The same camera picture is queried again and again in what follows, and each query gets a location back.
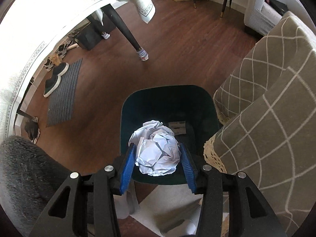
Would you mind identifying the white paper ball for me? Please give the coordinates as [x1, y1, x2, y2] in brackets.
[129, 120, 181, 177]

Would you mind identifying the dark green trash bin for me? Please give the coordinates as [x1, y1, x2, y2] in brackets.
[119, 85, 223, 186]

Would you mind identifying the dark fuzzy grey slipper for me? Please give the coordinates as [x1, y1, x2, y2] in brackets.
[1, 135, 70, 236]

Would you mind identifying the grey striped floor mat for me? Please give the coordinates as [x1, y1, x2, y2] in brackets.
[47, 58, 83, 127]

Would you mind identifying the grey checked tablecloth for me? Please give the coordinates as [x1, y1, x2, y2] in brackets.
[204, 12, 315, 236]

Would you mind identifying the black white-soled shoe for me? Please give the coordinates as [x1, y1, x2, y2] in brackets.
[53, 62, 70, 76]
[43, 75, 61, 98]

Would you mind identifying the black table leg with sock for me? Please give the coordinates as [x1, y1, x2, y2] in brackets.
[101, 4, 149, 62]

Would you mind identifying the grey armchair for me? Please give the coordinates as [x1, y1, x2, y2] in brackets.
[244, 0, 289, 37]

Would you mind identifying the white patterned tablecloth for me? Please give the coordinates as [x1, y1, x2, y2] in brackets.
[1, 0, 155, 139]

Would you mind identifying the black bag on armchair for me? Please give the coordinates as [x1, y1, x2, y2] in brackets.
[265, 0, 289, 16]

